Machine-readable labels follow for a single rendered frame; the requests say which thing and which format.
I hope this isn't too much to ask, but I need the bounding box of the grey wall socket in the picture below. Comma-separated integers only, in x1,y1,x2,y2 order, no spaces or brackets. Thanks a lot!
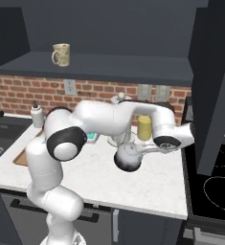
137,83,153,100
63,78,78,96
155,84,171,102

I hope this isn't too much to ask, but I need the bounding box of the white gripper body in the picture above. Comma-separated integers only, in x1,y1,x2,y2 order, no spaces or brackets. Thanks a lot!
180,122,195,147

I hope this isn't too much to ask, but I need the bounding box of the yellow cylindrical cup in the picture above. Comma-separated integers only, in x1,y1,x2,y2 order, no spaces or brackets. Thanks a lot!
136,115,153,142

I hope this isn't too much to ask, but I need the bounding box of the black hob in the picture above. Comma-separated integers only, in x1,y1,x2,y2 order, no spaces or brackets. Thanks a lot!
182,143,225,230

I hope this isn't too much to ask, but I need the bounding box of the wooden tray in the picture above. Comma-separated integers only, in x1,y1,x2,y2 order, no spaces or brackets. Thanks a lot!
11,127,48,167

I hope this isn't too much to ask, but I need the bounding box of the black drawer handle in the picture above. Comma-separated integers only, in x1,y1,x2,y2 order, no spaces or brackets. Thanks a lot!
10,198,101,224

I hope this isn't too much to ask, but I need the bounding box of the black countertop appliance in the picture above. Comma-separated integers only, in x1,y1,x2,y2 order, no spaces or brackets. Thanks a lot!
182,96,195,125

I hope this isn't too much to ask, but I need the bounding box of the black sink basin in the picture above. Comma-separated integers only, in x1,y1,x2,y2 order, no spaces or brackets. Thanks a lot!
0,115,34,168

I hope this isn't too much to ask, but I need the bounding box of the dark grey narrow cabinet door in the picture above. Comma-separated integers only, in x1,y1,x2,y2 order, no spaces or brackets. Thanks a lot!
0,6,32,79

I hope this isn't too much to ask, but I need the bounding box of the grey cupboard door handle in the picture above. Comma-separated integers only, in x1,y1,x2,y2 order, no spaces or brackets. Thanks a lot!
112,208,121,243

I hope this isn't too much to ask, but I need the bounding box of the teal sponge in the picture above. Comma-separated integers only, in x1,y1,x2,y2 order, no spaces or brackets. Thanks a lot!
86,131,101,145

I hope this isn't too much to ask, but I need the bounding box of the beige patterned mug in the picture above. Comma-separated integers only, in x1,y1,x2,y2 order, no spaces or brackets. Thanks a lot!
51,43,71,68

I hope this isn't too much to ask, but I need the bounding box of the dark grey wall cabinet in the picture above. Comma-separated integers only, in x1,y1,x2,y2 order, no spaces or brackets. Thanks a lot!
0,0,211,87

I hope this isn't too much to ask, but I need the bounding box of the dark oven front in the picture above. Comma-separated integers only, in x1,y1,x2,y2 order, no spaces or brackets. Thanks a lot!
182,223,225,245

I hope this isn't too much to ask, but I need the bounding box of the white soap dispenser bottle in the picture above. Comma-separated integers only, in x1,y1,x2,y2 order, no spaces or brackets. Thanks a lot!
30,100,45,129

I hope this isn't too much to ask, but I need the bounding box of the grey drawer front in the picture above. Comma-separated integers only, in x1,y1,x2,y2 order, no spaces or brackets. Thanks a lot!
0,190,114,245

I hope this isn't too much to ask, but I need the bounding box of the dark grey wide cabinet door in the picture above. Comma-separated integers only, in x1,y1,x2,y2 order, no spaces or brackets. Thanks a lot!
188,0,225,177

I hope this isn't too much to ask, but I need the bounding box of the dark grey base cupboard door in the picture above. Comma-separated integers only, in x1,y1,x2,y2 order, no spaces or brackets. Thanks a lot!
118,209,184,245

